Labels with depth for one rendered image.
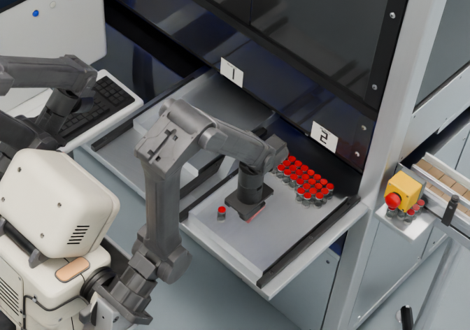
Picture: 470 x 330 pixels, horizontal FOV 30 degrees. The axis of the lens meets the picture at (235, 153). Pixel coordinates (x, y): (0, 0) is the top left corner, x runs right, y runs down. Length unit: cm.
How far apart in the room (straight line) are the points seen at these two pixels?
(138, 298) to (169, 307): 142
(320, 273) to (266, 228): 50
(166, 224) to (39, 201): 27
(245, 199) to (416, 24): 53
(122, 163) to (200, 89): 37
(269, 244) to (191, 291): 99
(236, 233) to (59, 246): 67
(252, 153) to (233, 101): 83
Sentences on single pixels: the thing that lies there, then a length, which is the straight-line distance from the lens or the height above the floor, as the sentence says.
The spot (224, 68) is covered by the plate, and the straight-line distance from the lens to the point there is 250.
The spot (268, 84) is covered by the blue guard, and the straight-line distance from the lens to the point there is 240.
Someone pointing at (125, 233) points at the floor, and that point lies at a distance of 338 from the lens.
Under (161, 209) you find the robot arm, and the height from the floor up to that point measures 146.
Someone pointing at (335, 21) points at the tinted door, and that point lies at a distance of 212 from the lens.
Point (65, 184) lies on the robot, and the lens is 174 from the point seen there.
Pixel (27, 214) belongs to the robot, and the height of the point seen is 133.
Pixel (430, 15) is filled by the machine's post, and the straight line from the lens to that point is 192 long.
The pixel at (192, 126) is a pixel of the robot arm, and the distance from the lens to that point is 149.
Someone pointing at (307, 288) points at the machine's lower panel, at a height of 34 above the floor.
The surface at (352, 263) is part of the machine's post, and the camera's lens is 260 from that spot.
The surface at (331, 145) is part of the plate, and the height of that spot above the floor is 101.
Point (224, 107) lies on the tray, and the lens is 258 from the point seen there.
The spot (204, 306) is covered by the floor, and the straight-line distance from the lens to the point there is 320.
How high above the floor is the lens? 272
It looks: 48 degrees down
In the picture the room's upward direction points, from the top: 5 degrees clockwise
